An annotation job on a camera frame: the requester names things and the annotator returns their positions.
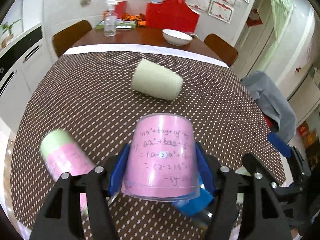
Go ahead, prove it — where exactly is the pink and green tin can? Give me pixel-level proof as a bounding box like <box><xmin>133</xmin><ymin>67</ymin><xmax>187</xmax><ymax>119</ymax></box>
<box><xmin>39</xmin><ymin>128</ymin><xmax>97</xmax><ymax>218</ymax></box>

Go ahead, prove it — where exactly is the pink cup with math writing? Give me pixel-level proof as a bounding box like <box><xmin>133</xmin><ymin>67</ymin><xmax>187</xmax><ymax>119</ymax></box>
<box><xmin>121</xmin><ymin>113</ymin><xmax>200</xmax><ymax>202</ymax></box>

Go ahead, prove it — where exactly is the pale cream ribbed cup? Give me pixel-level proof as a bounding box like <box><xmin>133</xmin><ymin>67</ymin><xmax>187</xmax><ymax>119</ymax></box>
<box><xmin>131</xmin><ymin>59</ymin><xmax>183</xmax><ymax>101</ymax></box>

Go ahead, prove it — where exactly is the grey jacket on chair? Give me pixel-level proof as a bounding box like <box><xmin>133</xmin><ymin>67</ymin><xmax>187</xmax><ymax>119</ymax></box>
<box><xmin>241</xmin><ymin>71</ymin><xmax>297</xmax><ymax>143</ymax></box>

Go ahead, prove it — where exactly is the brown wooden chair right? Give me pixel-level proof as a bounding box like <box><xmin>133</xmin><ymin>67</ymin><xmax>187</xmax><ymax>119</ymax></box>
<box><xmin>204</xmin><ymin>34</ymin><xmax>239</xmax><ymax>67</ymax></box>

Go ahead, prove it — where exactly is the brown wooden chair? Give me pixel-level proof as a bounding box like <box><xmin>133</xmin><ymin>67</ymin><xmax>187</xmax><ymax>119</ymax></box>
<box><xmin>204</xmin><ymin>34</ymin><xmax>239</xmax><ymax>67</ymax></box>
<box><xmin>52</xmin><ymin>20</ymin><xmax>92</xmax><ymax>57</ymax></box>

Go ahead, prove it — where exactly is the brown polka dot tablecloth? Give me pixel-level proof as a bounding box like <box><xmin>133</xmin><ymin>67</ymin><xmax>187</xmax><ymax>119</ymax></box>
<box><xmin>10</xmin><ymin>50</ymin><xmax>287</xmax><ymax>240</ymax></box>

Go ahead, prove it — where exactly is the white ceramic bowl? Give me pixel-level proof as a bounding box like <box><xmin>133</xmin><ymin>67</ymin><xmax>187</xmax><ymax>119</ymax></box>
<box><xmin>162</xmin><ymin>29</ymin><xmax>193</xmax><ymax>46</ymax></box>

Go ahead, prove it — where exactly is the white cabinet with black drawer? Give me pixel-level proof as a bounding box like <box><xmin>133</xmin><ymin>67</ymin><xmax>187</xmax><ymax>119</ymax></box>
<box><xmin>1</xmin><ymin>24</ymin><xmax>52</xmax><ymax>132</ymax></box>

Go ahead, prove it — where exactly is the red gift bag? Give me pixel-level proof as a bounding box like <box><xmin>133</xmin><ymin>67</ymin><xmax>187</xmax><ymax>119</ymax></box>
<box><xmin>145</xmin><ymin>0</ymin><xmax>200</xmax><ymax>33</ymax></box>

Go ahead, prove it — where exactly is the brown wooden chair left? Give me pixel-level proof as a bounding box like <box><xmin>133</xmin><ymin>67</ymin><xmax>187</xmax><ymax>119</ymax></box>
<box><xmin>52</xmin><ymin>20</ymin><xmax>92</xmax><ymax>57</ymax></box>

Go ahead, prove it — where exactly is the green flat box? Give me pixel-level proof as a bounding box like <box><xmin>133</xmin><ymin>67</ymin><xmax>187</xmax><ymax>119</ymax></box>
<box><xmin>95</xmin><ymin>20</ymin><xmax>137</xmax><ymax>29</ymax></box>

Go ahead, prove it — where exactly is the potted green plant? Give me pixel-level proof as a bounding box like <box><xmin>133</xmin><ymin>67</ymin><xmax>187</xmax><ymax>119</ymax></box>
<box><xmin>1</xmin><ymin>18</ymin><xmax>22</xmax><ymax>49</ymax></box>

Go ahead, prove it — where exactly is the clear spray bottle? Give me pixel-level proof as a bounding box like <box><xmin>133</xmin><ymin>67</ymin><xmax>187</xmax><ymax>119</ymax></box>
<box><xmin>104</xmin><ymin>0</ymin><xmax>118</xmax><ymax>37</ymax></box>

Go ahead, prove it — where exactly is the white scallop wall hook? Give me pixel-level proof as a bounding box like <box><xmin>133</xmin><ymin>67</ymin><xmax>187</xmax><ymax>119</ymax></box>
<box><xmin>80</xmin><ymin>0</ymin><xmax>91</xmax><ymax>7</ymax></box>

